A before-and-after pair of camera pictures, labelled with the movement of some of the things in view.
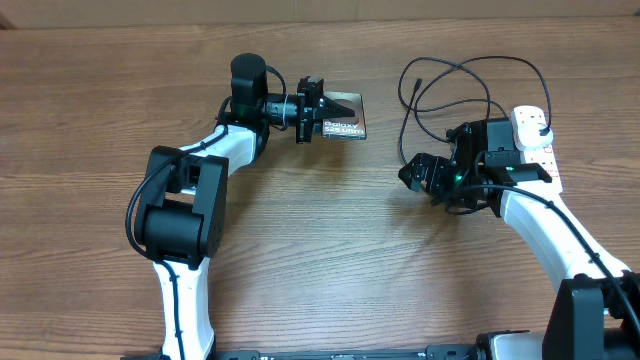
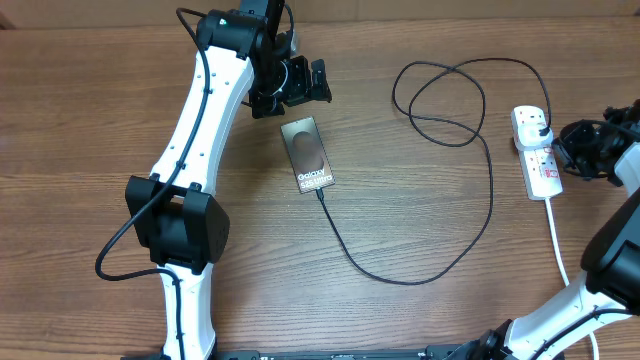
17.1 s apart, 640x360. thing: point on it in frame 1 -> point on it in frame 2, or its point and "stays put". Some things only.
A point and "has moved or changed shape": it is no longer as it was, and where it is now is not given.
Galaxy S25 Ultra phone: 346,127 -> 307,154
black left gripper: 310,110 -> 300,91
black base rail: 447,352 stays put
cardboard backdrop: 72,14 stays put
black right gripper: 421,170 -> 564,150
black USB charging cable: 448,73 has moved or changed shape
